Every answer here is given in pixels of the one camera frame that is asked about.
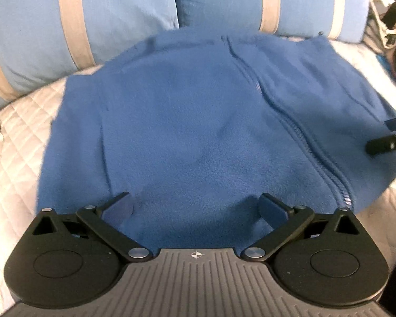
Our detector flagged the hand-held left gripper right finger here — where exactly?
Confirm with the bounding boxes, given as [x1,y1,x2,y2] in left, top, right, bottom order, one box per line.
[242,193,362,263]

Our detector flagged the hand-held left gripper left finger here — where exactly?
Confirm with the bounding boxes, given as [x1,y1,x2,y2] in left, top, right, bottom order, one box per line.
[33,192,151,263]

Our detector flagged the blue fleece jacket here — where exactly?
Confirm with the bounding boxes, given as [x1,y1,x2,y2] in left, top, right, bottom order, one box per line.
[36,28,396,238]

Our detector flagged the white striped bag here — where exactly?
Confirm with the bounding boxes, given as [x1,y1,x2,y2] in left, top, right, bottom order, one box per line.
[368,0,396,48]

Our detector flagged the large blue striped pillow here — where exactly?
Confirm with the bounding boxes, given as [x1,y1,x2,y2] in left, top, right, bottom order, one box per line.
[170,0,372,43]

